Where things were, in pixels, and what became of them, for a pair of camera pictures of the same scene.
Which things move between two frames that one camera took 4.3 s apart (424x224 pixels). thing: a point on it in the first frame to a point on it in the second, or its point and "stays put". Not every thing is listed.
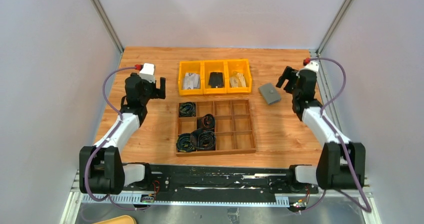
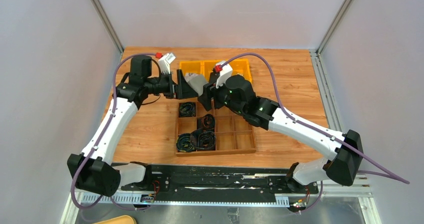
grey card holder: [270, 94] to [197, 81]
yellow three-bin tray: [203, 68] stays put
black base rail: [220, 183] stays put
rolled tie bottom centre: [202, 139] stays put
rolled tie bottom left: [184, 143] stays put
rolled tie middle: [207, 122] stays put
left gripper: [158, 93] to [184, 90]
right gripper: [287, 72] to [209, 92]
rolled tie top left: [187, 109] stays put
